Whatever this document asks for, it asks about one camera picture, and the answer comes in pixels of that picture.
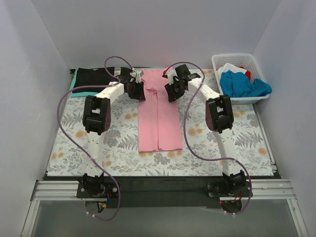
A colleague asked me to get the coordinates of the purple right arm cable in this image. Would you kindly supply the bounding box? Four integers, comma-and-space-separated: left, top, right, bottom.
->
164, 61, 253, 216

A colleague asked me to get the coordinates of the white plastic basket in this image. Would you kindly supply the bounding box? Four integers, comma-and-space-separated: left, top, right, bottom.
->
211, 53, 270, 105

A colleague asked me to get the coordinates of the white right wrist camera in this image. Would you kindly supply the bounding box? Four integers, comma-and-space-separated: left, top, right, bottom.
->
162, 70, 177, 84

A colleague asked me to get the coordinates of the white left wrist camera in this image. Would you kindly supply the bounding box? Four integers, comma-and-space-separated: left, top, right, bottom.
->
130, 70, 144, 83

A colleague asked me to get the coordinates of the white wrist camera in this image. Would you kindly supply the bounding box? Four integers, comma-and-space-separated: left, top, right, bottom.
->
162, 70, 177, 84
130, 70, 144, 83

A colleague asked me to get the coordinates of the blue t shirt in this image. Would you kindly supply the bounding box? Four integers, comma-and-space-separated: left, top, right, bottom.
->
220, 71, 272, 98

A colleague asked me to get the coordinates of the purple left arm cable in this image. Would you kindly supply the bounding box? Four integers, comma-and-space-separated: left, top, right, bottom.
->
56, 56, 134, 222

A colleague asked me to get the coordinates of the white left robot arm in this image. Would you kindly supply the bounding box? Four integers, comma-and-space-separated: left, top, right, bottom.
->
82, 67, 146, 180

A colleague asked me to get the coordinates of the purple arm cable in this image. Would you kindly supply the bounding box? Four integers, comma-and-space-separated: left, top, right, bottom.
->
56, 56, 134, 222
164, 61, 253, 216

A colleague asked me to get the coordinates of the pink t shirt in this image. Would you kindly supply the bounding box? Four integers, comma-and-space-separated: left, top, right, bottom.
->
138, 69, 183, 152

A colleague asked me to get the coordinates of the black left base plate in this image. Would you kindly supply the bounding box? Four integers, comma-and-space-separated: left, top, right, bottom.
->
76, 182, 119, 198

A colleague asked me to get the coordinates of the folded teal t shirt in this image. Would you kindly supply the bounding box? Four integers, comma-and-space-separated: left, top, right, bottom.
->
70, 73, 98, 98

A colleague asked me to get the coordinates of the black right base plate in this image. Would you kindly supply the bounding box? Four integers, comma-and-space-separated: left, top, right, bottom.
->
206, 178, 250, 198

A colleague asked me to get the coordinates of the white t shirt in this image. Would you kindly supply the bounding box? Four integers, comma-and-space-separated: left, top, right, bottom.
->
217, 63, 247, 79

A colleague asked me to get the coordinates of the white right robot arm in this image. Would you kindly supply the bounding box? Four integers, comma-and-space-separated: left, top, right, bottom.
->
162, 62, 247, 196

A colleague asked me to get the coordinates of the aluminium front rail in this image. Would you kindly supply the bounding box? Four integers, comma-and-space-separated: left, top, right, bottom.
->
31, 177, 296, 200

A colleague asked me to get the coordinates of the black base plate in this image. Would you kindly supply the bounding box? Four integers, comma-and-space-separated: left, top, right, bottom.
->
206, 178, 250, 198
76, 182, 119, 198

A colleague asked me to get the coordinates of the red t shirt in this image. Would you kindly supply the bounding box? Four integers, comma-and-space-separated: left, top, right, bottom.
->
245, 71, 251, 82

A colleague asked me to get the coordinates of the folded black t shirt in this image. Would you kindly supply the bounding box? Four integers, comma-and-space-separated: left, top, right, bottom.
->
74, 68, 114, 93

